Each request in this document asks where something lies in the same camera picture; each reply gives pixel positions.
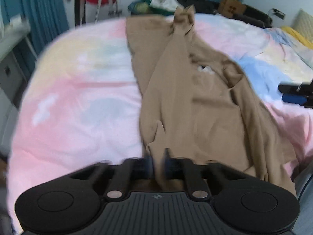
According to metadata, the white dressing table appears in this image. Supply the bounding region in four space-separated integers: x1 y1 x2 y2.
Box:
1 15 36 158

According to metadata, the black sofa chair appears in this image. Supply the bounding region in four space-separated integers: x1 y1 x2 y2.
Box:
232 5 273 29

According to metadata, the tan printed t-shirt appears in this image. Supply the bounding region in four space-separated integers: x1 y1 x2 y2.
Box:
126 7 296 193

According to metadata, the white garment on pile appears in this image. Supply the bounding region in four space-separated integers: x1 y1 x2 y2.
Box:
150 0 183 12

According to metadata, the pastel tie-dye bed sheet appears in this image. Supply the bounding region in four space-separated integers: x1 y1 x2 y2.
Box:
7 13 312 234

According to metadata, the green garment on pile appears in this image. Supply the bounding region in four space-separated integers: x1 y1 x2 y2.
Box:
128 0 174 16

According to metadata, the left blue curtain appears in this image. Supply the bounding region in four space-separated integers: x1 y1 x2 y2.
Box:
1 0 69 54

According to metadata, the black clothes pile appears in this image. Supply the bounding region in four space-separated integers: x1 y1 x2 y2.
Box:
177 0 220 14

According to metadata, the yellow pillow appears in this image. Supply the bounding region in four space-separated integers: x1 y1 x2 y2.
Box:
281 9 313 49

